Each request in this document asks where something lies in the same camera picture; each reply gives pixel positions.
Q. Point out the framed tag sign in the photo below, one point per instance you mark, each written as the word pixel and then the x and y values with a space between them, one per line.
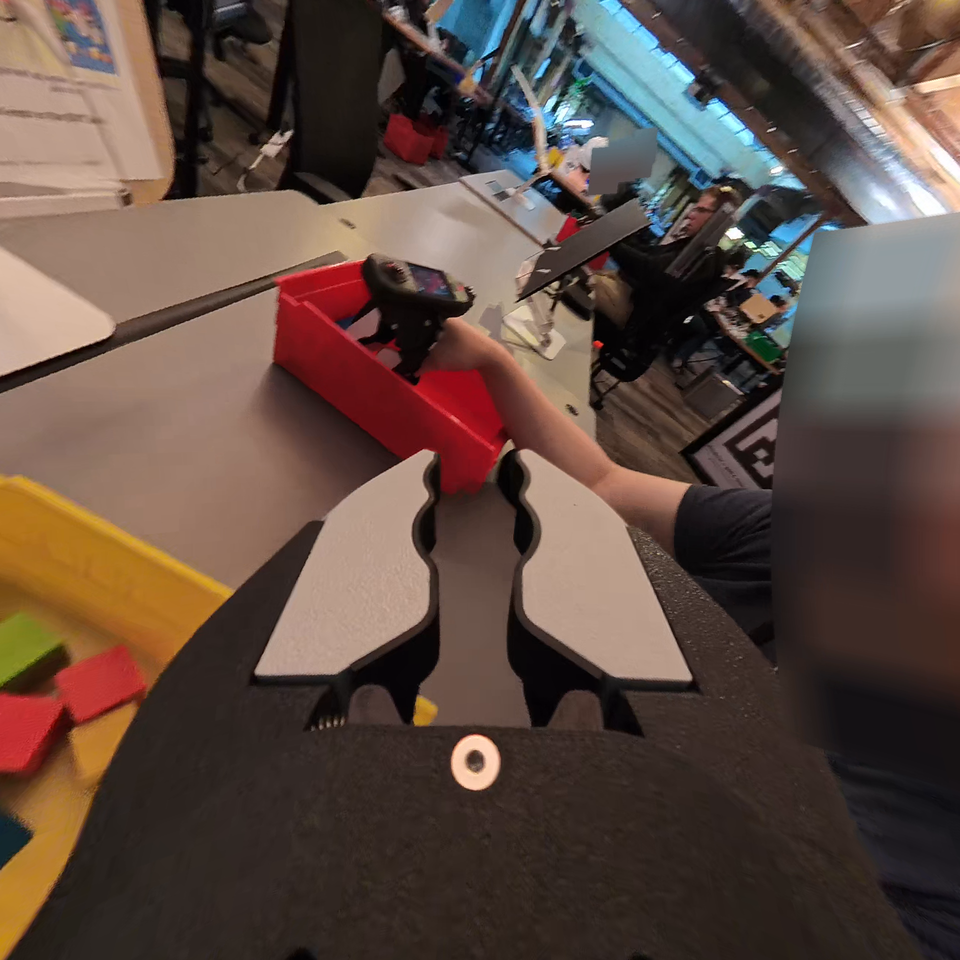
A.
pixel 750 450

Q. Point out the instruction sheet stand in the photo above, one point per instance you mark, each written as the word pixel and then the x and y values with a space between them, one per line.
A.
pixel 45 314

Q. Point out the person's right hand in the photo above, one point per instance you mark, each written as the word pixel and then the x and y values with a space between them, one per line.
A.
pixel 458 349

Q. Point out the grey storage box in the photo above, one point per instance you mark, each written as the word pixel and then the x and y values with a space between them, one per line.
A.
pixel 717 393

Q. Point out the white stand with dark board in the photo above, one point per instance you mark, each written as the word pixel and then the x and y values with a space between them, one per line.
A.
pixel 586 247

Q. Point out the green storage box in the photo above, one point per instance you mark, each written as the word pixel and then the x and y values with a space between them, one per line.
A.
pixel 765 345

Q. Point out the black office chair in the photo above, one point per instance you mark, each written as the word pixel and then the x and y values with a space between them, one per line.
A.
pixel 630 364
pixel 331 90

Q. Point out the blue wooden cube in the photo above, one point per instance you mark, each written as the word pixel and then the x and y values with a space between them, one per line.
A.
pixel 12 841

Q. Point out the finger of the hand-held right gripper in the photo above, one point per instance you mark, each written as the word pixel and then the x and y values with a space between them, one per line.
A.
pixel 367 326
pixel 390 358

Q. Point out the white tilted sheet stand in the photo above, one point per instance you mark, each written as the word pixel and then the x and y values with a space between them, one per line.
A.
pixel 502 194

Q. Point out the yellow plastic bin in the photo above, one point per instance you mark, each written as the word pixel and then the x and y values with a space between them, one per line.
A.
pixel 75 540

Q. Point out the ceiling projector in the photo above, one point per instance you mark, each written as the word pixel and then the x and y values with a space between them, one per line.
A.
pixel 706 88

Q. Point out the red plastic bin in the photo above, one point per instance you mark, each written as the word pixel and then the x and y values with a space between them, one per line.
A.
pixel 375 390

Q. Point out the green rectangular wooden block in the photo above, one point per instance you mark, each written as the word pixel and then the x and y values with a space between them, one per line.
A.
pixel 27 646

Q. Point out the red storage box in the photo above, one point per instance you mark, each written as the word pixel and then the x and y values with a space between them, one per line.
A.
pixel 413 138

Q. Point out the person's right forearm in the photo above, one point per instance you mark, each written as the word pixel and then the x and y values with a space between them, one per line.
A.
pixel 571 442

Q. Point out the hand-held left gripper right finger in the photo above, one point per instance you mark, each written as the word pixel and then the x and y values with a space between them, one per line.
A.
pixel 593 592

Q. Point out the red wooden cube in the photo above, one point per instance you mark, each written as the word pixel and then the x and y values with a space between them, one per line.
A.
pixel 27 734
pixel 101 682

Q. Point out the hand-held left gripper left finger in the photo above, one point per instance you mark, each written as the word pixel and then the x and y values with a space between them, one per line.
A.
pixel 353 592

